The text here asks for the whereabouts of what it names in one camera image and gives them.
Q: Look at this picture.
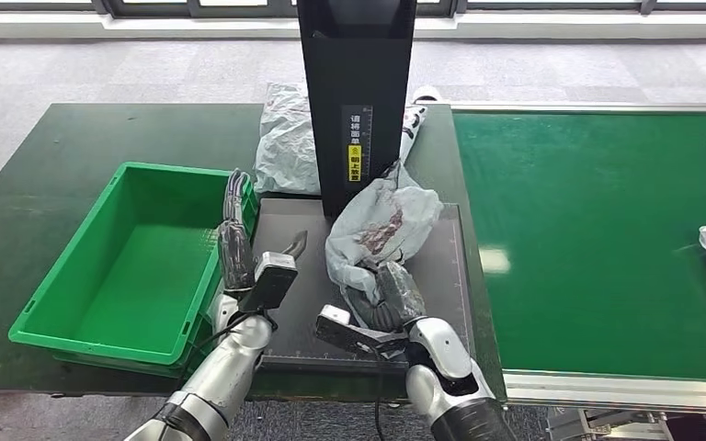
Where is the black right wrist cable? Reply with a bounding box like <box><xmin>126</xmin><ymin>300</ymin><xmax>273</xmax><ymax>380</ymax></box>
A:
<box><xmin>374</xmin><ymin>353</ymin><xmax>391</xmax><ymax>441</ymax></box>

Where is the green conveyor belt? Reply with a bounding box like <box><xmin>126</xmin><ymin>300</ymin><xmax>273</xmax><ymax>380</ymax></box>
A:
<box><xmin>451</xmin><ymin>111</ymin><xmax>706</xmax><ymax>383</ymax></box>

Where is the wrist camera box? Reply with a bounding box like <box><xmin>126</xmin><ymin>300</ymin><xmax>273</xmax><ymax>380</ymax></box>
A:
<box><xmin>240</xmin><ymin>252</ymin><xmax>300</xmax><ymax>314</ymax></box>
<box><xmin>314</xmin><ymin>304</ymin><xmax>409</xmax><ymax>361</ymax></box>

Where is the black box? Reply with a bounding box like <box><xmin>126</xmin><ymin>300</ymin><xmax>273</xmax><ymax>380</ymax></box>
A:
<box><xmin>663</xmin><ymin>414</ymin><xmax>706</xmax><ymax>441</ymax></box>

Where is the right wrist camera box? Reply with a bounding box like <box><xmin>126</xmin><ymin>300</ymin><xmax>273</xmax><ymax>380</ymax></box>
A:
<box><xmin>314</xmin><ymin>304</ymin><xmax>409</xmax><ymax>361</ymax></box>

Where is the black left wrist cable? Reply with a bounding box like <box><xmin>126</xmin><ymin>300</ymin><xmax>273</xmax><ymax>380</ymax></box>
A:
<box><xmin>176</xmin><ymin>310</ymin><xmax>281</xmax><ymax>390</ymax></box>

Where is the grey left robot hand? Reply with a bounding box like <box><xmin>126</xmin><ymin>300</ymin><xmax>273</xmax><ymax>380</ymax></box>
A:
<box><xmin>217</xmin><ymin>169</ymin><xmax>309</xmax><ymax>297</ymax></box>

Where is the dark green table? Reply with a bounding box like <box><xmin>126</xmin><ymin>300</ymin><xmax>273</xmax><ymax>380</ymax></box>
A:
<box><xmin>0</xmin><ymin>102</ymin><xmax>507</xmax><ymax>403</ymax></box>

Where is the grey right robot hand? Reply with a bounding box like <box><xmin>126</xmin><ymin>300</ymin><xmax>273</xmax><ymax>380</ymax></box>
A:
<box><xmin>341</xmin><ymin>261</ymin><xmax>428</xmax><ymax>334</ymax></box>

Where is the white parcel with black print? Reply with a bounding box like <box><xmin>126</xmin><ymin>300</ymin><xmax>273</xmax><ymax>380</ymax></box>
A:
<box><xmin>398</xmin><ymin>104</ymin><xmax>428</xmax><ymax>165</ymax></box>

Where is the green plastic crate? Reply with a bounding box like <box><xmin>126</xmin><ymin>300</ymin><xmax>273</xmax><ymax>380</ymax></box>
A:
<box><xmin>7</xmin><ymin>161</ymin><xmax>260</xmax><ymax>379</ymax></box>

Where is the grey parcel with brown-red smudge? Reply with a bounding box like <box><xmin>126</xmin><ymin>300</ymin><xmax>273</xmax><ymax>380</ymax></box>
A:
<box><xmin>324</xmin><ymin>159</ymin><xmax>446</xmax><ymax>318</ymax></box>

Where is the crumpled plain grey parcel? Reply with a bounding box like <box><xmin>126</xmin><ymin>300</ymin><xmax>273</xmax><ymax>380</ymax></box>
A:
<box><xmin>253</xmin><ymin>82</ymin><xmax>323</xmax><ymax>196</ymax></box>

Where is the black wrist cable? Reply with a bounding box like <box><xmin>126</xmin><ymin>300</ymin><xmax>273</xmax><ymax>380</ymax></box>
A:
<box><xmin>176</xmin><ymin>310</ymin><xmax>281</xmax><ymax>390</ymax></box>
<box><xmin>374</xmin><ymin>353</ymin><xmax>391</xmax><ymax>441</ymax></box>

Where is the black inbound scanning machine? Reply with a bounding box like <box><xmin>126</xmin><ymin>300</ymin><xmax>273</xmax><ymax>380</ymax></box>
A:
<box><xmin>255</xmin><ymin>0</ymin><xmax>476</xmax><ymax>374</ymax></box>

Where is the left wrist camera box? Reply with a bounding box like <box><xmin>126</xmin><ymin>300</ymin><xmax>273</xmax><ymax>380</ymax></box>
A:
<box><xmin>240</xmin><ymin>252</ymin><xmax>300</xmax><ymax>314</ymax></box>

